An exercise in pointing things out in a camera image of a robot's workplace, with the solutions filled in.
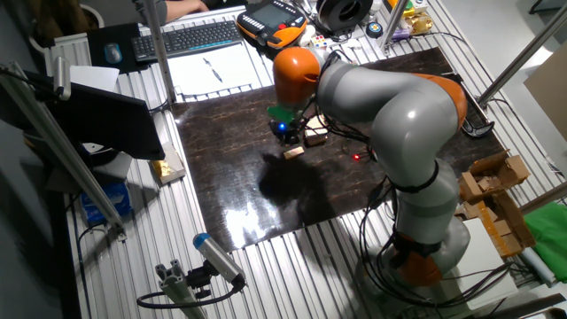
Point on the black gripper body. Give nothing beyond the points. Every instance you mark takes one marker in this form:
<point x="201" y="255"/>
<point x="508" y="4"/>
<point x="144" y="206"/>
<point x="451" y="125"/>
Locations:
<point x="285" y="129"/>

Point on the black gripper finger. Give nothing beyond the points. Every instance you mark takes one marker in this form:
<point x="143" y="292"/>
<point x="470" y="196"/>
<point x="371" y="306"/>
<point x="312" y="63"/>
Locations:
<point x="281" y="139"/>
<point x="296" y="138"/>

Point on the person's bare forearm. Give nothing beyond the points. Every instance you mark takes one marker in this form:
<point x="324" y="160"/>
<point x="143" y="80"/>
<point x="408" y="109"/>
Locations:
<point x="186" y="9"/>

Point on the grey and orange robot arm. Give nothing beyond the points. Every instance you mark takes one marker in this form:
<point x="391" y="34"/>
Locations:
<point x="398" y="115"/>

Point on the dark marble-pattern mat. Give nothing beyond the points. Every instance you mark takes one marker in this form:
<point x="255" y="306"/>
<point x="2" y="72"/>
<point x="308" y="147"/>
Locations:
<point x="230" y="146"/>

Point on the white paper sheet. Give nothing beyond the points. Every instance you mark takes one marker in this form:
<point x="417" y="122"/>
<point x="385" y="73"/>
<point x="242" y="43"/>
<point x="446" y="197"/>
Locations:
<point x="230" y="66"/>

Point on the colourful Rubik's cube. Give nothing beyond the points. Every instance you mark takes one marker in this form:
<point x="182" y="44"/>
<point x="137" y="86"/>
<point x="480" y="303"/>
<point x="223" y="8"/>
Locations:
<point x="320" y="42"/>

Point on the dark pen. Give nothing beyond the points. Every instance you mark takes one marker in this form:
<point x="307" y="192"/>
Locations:
<point x="212" y="70"/>

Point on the white rounded object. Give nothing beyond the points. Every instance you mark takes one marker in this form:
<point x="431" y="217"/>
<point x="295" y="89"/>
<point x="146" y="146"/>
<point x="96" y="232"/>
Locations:
<point x="306" y="36"/>

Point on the small white object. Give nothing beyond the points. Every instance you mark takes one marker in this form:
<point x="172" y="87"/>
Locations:
<point x="353" y="43"/>

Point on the orange and black teach pendant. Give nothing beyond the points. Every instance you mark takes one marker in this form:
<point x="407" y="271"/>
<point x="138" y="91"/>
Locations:
<point x="270" y="17"/>

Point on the white box with gold item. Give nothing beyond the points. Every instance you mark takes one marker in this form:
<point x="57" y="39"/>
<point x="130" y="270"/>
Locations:
<point x="166" y="168"/>

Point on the black filament spool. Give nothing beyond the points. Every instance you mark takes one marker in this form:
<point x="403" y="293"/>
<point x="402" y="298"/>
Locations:
<point x="330" y="17"/>

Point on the black disc with blue label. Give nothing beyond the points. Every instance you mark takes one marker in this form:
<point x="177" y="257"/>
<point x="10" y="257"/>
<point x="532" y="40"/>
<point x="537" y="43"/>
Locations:
<point x="374" y="30"/>

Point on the black computer keyboard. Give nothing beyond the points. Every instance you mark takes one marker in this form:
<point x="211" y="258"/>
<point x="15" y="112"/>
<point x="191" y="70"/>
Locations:
<point x="186" y="40"/>

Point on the small purple object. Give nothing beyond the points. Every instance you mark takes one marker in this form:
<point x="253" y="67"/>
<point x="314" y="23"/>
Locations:
<point x="401" y="34"/>

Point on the clear golden container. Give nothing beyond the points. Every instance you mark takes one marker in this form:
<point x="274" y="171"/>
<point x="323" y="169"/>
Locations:
<point x="421" y="24"/>

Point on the yellow green bottle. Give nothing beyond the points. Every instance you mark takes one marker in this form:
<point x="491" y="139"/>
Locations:
<point x="409" y="10"/>

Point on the black monitor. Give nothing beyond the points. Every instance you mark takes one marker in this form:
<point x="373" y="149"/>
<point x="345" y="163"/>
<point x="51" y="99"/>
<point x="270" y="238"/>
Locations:
<point x="111" y="124"/>

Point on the small brown cardboard box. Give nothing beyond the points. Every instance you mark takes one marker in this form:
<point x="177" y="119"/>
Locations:
<point x="469" y="188"/>

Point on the short aluminium profile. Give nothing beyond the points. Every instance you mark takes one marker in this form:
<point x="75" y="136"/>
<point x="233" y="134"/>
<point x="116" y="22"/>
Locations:
<point x="175" y="288"/>

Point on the blue plastic pack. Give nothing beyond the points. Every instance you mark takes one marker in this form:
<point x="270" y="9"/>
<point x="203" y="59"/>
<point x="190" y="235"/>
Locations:
<point x="108" y="204"/>

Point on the blue-grey computer mouse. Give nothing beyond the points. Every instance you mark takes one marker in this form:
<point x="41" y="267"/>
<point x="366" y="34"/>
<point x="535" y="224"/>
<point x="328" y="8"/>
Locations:
<point x="113" y="53"/>

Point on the black mouse pad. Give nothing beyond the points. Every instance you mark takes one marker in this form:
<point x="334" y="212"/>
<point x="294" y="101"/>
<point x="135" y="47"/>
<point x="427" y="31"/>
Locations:
<point x="97" y="44"/>

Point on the open brown cardboard box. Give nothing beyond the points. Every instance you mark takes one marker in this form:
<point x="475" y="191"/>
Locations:
<point x="516" y="168"/>

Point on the white foam board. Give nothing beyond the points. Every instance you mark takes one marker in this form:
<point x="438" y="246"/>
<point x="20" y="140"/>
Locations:
<point x="483" y="266"/>

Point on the long brown cardboard box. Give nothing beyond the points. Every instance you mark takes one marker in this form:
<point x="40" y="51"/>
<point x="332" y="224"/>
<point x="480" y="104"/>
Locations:
<point x="505" y="230"/>

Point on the brown cardboard sheet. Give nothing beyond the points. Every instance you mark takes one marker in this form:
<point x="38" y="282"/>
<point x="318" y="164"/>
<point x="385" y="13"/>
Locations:
<point x="549" y="93"/>

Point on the green cloth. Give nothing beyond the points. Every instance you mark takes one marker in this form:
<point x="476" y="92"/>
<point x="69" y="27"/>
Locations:
<point x="549" y="239"/>

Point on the pale grey roll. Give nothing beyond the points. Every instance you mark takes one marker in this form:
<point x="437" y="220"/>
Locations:
<point x="538" y="266"/>

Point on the silver camera with blue end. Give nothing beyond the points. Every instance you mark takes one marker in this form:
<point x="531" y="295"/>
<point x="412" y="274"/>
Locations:
<point x="217" y="257"/>

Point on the aluminium frame post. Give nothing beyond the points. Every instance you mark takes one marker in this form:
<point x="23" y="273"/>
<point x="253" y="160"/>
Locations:
<point x="66" y="159"/>
<point x="159" y="53"/>
<point x="545" y="197"/>
<point x="392" y="24"/>
<point x="522" y="55"/>

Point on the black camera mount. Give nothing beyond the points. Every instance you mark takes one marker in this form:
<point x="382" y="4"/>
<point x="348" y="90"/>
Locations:
<point x="199" y="279"/>

